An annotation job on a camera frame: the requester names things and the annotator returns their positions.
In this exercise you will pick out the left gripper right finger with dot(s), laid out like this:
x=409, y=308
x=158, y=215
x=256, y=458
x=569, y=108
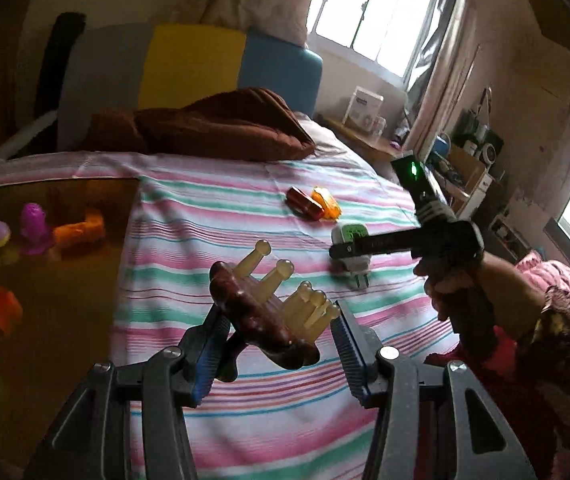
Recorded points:
x=380, y=377

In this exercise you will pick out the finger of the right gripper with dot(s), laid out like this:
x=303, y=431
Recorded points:
x=379, y=244

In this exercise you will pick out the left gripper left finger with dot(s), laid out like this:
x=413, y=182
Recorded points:
x=176, y=378

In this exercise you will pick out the white green plug-in device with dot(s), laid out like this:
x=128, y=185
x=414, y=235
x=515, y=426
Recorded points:
x=357, y=266

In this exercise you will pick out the yellow orange toy car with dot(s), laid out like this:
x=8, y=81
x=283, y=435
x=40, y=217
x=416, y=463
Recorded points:
x=331, y=209

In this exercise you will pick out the brown studded massage brush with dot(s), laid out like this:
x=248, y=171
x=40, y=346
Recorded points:
x=284, y=330

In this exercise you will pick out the red metallic cylinder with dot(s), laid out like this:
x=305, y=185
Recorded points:
x=303, y=204

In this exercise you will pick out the orange linking cube block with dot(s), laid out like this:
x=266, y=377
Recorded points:
x=89, y=231

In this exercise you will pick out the person right hand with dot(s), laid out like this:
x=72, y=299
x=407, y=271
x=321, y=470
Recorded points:
x=516, y=303

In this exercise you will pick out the striped bed cover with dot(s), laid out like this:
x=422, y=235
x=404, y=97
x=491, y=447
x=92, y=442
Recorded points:
x=190, y=212

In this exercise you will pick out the wooden shelf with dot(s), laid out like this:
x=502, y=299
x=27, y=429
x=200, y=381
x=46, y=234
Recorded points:
x=378, y=145

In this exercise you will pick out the gold metal tray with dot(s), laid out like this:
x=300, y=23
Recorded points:
x=68, y=299

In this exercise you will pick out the purple octopus toy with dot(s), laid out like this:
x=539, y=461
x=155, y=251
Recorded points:
x=34, y=229

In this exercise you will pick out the brown pillow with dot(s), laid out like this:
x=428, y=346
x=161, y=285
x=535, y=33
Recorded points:
x=251, y=124

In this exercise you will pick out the colourful headboard cushion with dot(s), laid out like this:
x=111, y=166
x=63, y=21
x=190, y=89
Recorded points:
x=136, y=66

